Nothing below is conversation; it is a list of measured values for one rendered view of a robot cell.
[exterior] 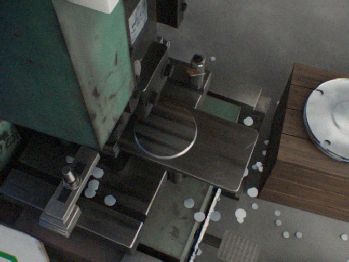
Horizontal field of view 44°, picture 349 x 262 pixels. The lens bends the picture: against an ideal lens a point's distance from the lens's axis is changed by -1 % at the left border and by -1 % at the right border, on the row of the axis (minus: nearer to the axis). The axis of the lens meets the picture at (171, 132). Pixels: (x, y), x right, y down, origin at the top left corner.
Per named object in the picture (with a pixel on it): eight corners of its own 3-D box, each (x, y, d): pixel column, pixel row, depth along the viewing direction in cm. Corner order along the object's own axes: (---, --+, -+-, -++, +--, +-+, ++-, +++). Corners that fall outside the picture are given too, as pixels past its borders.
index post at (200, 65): (203, 80, 100) (206, 54, 91) (199, 90, 98) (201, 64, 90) (192, 76, 100) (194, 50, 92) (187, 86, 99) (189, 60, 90)
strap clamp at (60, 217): (107, 164, 90) (99, 142, 81) (68, 238, 82) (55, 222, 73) (81, 154, 91) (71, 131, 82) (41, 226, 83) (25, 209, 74)
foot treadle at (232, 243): (258, 246, 141) (262, 242, 136) (249, 275, 136) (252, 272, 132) (98, 181, 151) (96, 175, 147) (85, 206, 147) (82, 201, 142)
